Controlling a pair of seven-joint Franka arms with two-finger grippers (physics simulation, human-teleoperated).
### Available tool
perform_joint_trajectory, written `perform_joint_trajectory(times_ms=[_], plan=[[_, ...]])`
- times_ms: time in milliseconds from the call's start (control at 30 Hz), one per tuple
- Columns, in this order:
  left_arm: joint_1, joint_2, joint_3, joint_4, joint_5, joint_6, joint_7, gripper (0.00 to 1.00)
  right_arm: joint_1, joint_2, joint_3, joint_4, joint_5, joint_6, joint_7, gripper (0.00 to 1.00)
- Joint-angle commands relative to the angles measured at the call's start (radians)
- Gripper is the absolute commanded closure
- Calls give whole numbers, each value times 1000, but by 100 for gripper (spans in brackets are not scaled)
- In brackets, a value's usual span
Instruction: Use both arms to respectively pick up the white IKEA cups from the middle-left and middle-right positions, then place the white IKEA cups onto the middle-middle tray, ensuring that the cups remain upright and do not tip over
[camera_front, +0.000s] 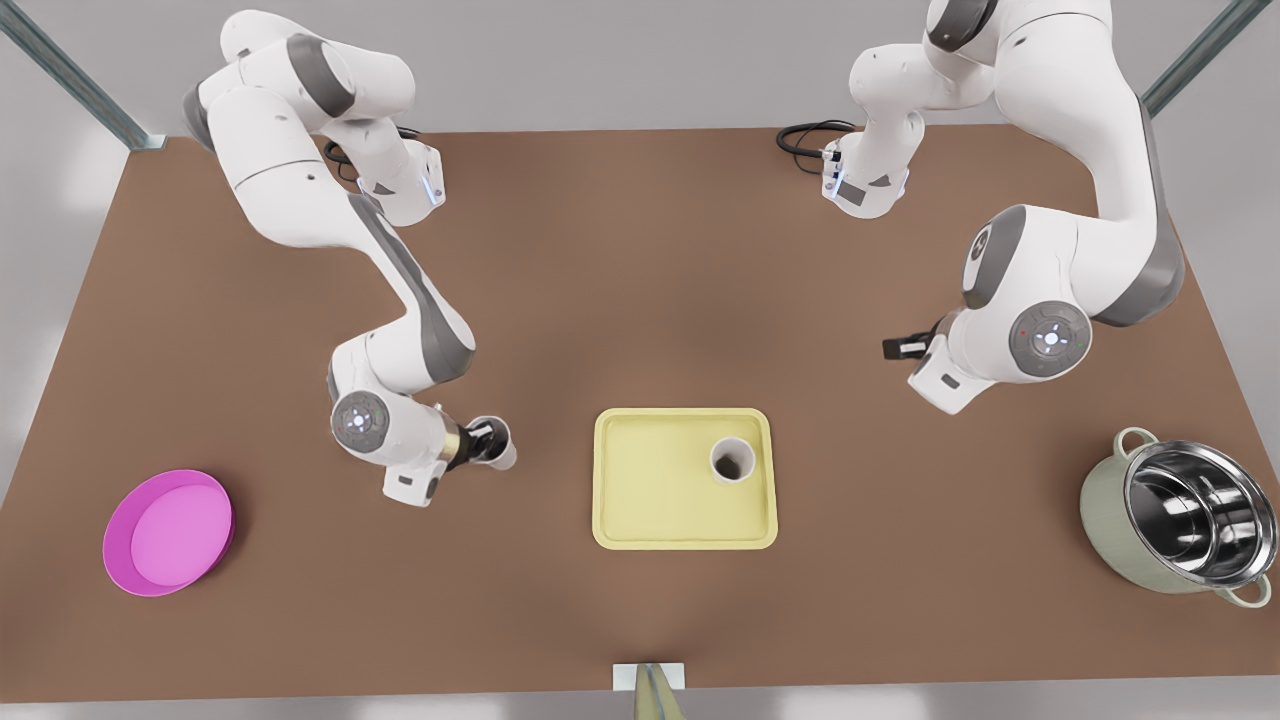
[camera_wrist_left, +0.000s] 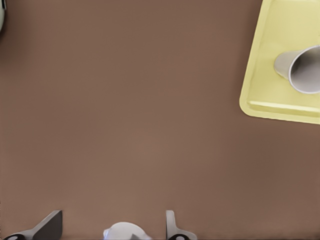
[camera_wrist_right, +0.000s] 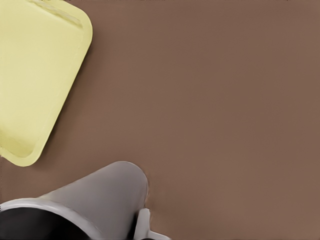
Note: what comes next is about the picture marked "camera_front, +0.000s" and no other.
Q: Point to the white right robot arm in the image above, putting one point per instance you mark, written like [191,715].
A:
[290,190]

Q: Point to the pink round plate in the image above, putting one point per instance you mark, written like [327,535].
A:
[168,535]

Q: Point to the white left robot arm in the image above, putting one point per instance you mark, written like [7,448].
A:
[1090,110]

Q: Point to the pale yellow rectangular tray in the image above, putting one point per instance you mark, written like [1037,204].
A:
[650,490]

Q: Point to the silver frame post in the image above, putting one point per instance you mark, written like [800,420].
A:
[75,75]
[655,690]
[1195,55]

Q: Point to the white IKEA cup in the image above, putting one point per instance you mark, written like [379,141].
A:
[505,452]
[732,461]

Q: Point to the pale green steel pot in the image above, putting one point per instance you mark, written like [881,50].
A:
[1185,520]

